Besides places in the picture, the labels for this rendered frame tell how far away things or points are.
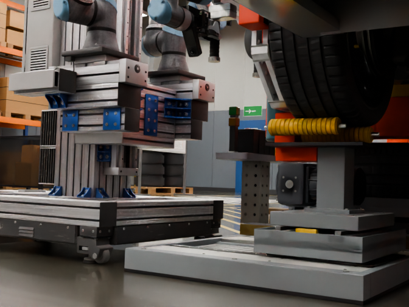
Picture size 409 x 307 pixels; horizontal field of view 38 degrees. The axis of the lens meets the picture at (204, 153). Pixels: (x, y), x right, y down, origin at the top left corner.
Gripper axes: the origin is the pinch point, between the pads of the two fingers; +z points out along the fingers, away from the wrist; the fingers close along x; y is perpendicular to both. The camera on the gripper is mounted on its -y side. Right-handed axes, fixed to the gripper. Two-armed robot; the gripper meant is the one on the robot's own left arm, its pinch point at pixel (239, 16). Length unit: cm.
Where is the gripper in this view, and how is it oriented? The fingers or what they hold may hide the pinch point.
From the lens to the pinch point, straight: 343.8
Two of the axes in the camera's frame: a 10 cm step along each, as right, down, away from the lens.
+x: 6.6, 1.2, -7.4
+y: -1.2, 9.9, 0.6
